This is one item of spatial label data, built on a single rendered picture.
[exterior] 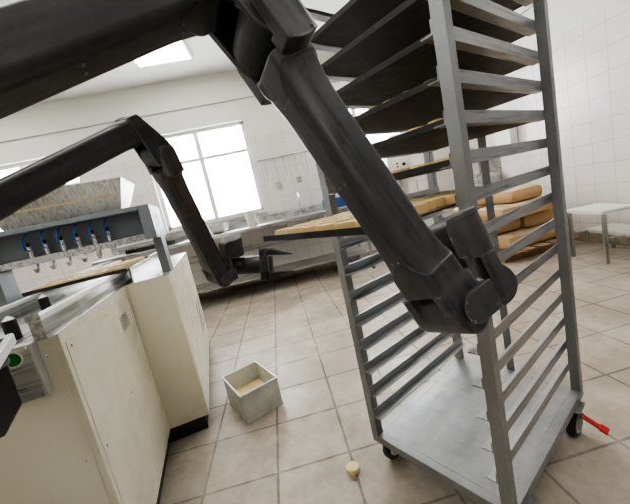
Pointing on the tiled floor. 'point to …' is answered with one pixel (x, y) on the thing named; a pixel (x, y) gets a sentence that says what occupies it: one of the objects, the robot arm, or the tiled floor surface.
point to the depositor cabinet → (173, 342)
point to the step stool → (605, 226)
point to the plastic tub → (253, 391)
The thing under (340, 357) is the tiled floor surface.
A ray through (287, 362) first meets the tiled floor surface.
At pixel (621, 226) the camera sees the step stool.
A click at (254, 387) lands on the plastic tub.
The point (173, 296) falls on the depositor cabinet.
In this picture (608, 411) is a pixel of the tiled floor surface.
